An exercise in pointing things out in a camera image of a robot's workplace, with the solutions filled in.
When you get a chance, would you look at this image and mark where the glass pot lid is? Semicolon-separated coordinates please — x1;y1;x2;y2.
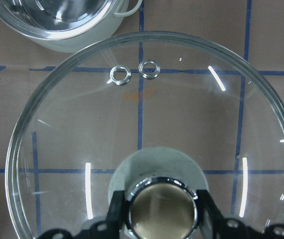
5;31;284;239

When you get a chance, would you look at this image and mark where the pale green cooking pot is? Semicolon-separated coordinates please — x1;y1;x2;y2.
0;0;142;53

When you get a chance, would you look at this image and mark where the brown paper table cover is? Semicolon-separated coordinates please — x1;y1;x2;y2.
0;0;284;239

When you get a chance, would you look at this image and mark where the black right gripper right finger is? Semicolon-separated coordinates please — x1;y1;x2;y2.
196;189;284;239

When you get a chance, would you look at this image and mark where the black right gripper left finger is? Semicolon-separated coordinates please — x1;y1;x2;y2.
39;191;127;239

